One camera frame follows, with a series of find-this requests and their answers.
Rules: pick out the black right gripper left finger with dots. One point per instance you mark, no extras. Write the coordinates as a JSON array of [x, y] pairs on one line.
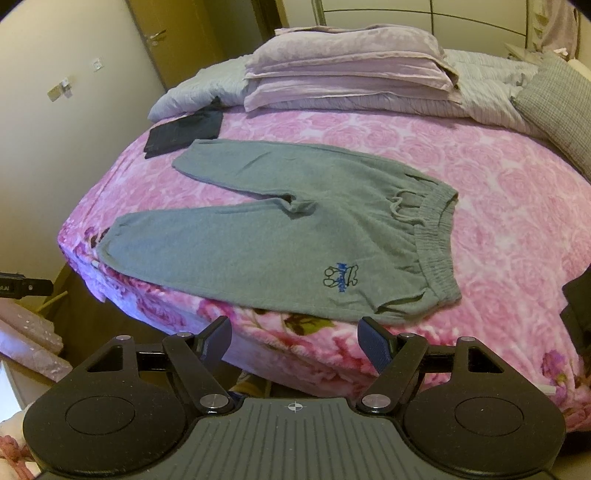
[[187, 359]]

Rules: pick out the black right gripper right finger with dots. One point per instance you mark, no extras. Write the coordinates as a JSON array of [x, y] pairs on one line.
[[402, 362]]

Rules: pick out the grey sweatpants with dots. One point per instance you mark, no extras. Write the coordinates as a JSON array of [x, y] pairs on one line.
[[327, 232]]

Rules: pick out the dark clothes pile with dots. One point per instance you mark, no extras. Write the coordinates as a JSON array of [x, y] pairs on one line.
[[576, 316]]

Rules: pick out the pink floral fleece blanket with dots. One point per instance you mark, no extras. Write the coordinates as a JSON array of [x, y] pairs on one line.
[[521, 232]]

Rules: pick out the folded dark blue jeans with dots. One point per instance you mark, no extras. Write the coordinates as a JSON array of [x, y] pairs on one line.
[[205, 124]]

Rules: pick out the grey checked cushion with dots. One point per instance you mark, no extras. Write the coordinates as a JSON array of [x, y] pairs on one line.
[[557, 101]]

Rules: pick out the wooden door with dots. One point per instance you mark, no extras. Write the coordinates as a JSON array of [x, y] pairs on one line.
[[183, 36]]

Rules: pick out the folded lilac bed sheets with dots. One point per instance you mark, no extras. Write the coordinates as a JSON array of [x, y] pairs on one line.
[[321, 62]]

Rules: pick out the white wardrobe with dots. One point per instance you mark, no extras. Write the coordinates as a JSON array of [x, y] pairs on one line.
[[486, 26]]

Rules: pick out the hanging lilac garment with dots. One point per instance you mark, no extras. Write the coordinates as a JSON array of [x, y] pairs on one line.
[[555, 27]]

